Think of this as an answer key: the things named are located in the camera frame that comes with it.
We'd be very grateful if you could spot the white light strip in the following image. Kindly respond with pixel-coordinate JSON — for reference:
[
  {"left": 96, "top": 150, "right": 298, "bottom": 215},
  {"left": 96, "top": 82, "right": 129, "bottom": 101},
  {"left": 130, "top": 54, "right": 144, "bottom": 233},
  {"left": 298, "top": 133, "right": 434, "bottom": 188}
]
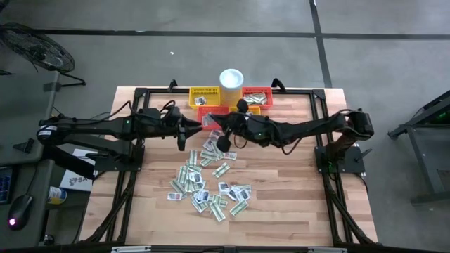
[{"left": 110, "top": 245, "right": 153, "bottom": 253}]

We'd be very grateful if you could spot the grey desk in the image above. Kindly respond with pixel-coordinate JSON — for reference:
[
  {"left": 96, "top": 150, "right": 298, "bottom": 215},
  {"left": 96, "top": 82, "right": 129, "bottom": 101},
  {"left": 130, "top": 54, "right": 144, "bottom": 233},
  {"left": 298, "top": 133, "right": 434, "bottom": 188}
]
[
  {"left": 0, "top": 70, "right": 61, "bottom": 167},
  {"left": 0, "top": 160, "right": 56, "bottom": 249}
]

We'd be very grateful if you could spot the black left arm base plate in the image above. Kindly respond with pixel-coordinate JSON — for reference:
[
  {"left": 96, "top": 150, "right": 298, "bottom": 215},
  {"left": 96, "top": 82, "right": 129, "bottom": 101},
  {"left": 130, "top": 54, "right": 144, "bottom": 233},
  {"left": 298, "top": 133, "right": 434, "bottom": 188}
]
[{"left": 93, "top": 145, "right": 145, "bottom": 173}]

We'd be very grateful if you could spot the yellow plastic basket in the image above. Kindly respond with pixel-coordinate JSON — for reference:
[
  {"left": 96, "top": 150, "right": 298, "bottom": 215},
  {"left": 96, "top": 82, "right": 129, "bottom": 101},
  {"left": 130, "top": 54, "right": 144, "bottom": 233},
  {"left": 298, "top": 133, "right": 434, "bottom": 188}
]
[
  {"left": 229, "top": 105, "right": 262, "bottom": 119},
  {"left": 188, "top": 86, "right": 221, "bottom": 110}
]

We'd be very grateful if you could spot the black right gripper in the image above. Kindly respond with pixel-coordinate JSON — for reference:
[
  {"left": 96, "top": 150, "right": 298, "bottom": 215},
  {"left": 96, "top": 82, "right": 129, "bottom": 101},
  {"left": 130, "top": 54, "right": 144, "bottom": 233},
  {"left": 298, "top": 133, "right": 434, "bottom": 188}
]
[{"left": 209, "top": 112, "right": 274, "bottom": 153}]

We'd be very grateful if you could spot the orange plastic basket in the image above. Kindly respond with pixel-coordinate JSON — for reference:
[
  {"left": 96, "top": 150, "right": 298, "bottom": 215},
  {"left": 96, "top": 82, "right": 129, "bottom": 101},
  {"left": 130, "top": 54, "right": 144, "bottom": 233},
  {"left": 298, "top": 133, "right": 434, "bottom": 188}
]
[
  {"left": 196, "top": 105, "right": 231, "bottom": 131},
  {"left": 240, "top": 86, "right": 274, "bottom": 110}
]

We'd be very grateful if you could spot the black computer mouse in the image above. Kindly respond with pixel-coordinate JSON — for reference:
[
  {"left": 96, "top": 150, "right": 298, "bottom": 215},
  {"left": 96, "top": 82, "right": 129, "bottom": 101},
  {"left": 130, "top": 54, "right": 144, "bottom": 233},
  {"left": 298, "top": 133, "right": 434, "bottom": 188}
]
[{"left": 6, "top": 193, "right": 35, "bottom": 232}]

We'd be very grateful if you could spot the white printed cardboard box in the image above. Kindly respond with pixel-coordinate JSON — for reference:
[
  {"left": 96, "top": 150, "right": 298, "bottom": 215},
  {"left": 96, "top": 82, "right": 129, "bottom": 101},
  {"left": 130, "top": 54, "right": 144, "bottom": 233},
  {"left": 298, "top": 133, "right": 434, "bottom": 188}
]
[{"left": 58, "top": 148, "right": 98, "bottom": 193}]

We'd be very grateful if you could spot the white blue yellow can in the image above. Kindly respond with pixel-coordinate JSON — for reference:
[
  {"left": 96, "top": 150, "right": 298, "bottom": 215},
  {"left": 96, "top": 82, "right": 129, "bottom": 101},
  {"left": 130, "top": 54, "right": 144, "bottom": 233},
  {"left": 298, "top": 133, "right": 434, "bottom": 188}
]
[{"left": 46, "top": 185, "right": 68, "bottom": 206}]

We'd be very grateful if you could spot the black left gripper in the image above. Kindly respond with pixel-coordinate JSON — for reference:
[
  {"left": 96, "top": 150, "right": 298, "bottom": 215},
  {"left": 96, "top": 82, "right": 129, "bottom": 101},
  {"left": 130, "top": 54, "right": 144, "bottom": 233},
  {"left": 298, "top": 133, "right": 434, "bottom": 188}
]
[{"left": 160, "top": 117, "right": 204, "bottom": 152}]

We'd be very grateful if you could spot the white cylindrical cup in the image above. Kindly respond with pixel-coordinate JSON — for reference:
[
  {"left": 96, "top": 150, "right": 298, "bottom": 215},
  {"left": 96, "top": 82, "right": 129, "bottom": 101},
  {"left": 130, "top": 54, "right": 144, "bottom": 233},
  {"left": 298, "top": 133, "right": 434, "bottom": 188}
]
[{"left": 219, "top": 68, "right": 245, "bottom": 108}]

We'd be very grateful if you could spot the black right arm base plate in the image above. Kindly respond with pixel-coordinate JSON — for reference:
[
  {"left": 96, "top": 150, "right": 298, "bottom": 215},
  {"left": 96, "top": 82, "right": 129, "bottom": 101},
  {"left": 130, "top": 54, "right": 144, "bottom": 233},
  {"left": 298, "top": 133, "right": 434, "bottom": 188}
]
[{"left": 314, "top": 145, "right": 366, "bottom": 174}]

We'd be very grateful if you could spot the dark metal stand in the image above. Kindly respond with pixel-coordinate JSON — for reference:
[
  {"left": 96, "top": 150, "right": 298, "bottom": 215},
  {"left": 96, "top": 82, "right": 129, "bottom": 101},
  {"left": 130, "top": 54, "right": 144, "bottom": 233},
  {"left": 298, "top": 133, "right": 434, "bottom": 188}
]
[{"left": 387, "top": 89, "right": 450, "bottom": 205}]

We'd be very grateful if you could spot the black floor tape strip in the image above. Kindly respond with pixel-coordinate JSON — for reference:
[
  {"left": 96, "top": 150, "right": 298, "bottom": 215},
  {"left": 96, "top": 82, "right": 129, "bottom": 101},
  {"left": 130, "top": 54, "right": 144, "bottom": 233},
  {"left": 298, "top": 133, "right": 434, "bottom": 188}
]
[
  {"left": 0, "top": 28, "right": 450, "bottom": 40},
  {"left": 308, "top": 0, "right": 333, "bottom": 89}
]

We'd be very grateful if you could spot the black floor fan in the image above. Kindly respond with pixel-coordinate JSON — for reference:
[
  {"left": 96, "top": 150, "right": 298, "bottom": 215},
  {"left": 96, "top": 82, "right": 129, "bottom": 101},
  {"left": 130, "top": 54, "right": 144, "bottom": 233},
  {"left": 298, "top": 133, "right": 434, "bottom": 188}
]
[{"left": 0, "top": 22, "right": 87, "bottom": 88}]

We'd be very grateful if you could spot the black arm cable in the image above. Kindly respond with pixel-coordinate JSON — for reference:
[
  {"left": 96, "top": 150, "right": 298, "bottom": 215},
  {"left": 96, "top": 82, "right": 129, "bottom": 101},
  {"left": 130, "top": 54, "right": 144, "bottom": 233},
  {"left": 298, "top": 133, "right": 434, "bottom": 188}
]
[
  {"left": 231, "top": 133, "right": 305, "bottom": 156},
  {"left": 105, "top": 100, "right": 176, "bottom": 122}
]

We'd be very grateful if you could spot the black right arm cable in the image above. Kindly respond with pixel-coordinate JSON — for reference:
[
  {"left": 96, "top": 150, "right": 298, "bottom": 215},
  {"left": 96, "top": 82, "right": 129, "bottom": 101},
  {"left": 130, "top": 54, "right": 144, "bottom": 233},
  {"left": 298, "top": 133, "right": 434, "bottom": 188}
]
[{"left": 231, "top": 133, "right": 305, "bottom": 156}]

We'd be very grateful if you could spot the black front beam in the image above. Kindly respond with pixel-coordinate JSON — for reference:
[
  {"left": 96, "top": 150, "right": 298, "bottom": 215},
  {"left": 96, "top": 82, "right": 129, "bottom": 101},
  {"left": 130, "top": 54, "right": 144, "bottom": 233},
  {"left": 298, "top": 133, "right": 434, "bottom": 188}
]
[{"left": 0, "top": 242, "right": 450, "bottom": 253}]

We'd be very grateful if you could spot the black keyboard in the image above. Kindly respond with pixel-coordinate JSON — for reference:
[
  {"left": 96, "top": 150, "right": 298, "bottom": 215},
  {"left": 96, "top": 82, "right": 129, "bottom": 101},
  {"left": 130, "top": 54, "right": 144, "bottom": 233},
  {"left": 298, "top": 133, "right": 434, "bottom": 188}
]
[{"left": 0, "top": 166, "right": 15, "bottom": 206}]

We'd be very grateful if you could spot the black wedge bracket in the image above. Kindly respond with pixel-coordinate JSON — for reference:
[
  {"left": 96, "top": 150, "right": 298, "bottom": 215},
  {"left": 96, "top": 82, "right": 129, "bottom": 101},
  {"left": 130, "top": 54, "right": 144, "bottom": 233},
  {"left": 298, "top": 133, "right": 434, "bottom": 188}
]
[{"left": 13, "top": 137, "right": 36, "bottom": 155}]

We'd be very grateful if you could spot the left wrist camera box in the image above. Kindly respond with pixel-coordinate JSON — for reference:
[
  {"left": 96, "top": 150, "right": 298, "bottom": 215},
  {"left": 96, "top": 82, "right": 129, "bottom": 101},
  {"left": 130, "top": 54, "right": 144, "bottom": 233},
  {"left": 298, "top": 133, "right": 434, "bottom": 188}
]
[{"left": 163, "top": 106, "right": 182, "bottom": 124}]

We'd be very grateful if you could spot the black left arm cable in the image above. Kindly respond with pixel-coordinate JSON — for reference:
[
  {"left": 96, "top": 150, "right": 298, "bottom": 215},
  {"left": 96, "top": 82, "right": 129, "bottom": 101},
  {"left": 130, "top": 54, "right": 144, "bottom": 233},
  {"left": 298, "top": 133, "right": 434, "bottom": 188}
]
[{"left": 105, "top": 100, "right": 176, "bottom": 122}]

